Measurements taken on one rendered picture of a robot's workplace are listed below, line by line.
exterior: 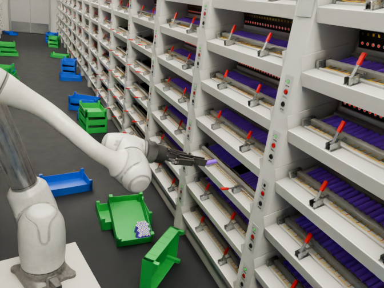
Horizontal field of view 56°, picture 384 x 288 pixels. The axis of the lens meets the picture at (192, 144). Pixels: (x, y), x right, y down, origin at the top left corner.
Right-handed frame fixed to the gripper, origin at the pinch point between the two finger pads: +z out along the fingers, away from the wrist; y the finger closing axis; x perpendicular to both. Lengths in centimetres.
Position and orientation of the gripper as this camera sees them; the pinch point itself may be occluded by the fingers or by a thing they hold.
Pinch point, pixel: (198, 160)
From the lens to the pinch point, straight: 153.1
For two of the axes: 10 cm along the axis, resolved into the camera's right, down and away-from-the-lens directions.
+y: -3.9, -3.9, 8.3
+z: 8.6, 1.8, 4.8
